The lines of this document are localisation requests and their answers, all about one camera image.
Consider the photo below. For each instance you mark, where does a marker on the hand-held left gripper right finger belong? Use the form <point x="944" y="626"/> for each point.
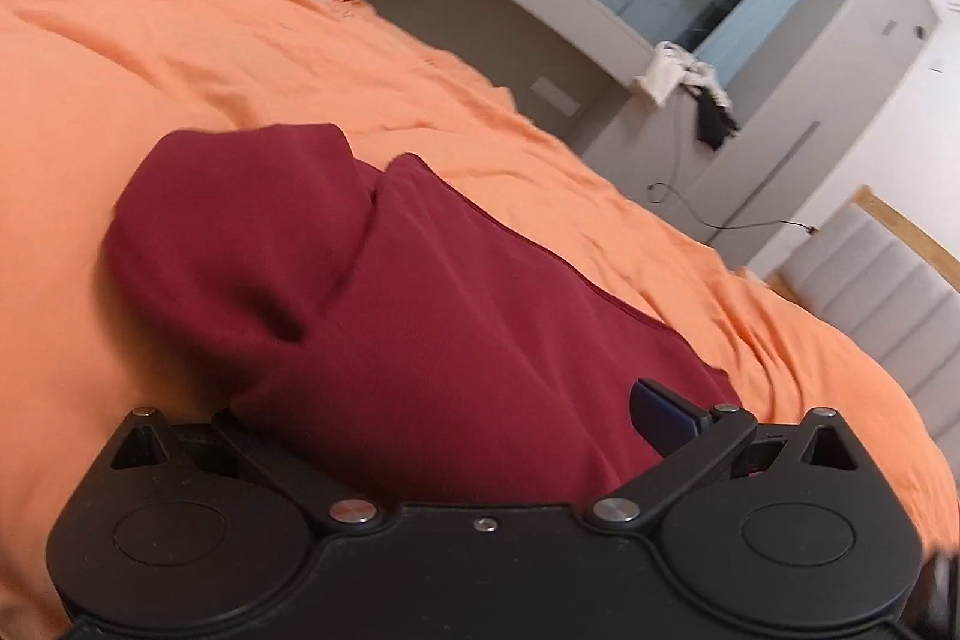
<point x="660" y="419"/>

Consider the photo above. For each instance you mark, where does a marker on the orange duvet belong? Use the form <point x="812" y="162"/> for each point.
<point x="187" y="48"/>

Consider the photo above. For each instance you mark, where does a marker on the white wall outlet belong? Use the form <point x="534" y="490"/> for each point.
<point x="555" y="95"/>

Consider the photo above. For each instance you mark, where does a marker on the grey wardrobe with closed doors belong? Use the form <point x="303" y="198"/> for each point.
<point x="825" y="108"/>

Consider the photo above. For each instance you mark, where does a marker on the maroon long-sleeve sweater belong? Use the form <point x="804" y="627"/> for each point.
<point x="450" y="347"/>

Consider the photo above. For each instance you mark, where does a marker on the grey padded headboard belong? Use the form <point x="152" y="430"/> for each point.
<point x="877" y="295"/>

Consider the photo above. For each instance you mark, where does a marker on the black garment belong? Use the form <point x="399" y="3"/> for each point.
<point x="712" y="123"/>

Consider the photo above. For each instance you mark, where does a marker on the grey window bench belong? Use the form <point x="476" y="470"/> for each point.
<point x="570" y="3"/>

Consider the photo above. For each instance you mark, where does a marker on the white garment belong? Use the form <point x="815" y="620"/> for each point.
<point x="660" y="74"/>

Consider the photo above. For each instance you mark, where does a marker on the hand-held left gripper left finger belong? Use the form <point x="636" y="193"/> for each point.
<point x="255" y="452"/>

